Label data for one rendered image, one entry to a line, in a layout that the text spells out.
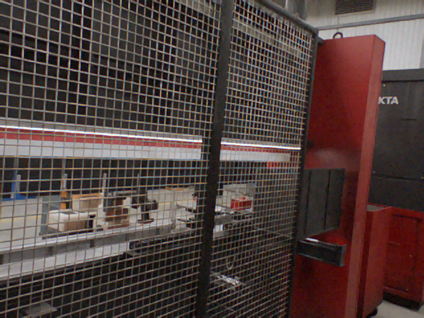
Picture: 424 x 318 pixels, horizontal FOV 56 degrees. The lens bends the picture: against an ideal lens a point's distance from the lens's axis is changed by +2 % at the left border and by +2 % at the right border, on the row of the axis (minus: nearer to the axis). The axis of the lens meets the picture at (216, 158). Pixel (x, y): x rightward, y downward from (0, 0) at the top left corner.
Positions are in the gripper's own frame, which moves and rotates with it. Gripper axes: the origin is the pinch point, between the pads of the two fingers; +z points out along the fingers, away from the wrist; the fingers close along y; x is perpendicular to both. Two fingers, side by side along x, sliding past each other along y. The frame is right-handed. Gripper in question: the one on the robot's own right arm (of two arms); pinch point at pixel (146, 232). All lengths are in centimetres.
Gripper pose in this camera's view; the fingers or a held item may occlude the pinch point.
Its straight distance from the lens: 270.6
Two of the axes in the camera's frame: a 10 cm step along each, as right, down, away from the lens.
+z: 1.1, 9.9, -1.0
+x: 6.1, 0.1, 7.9
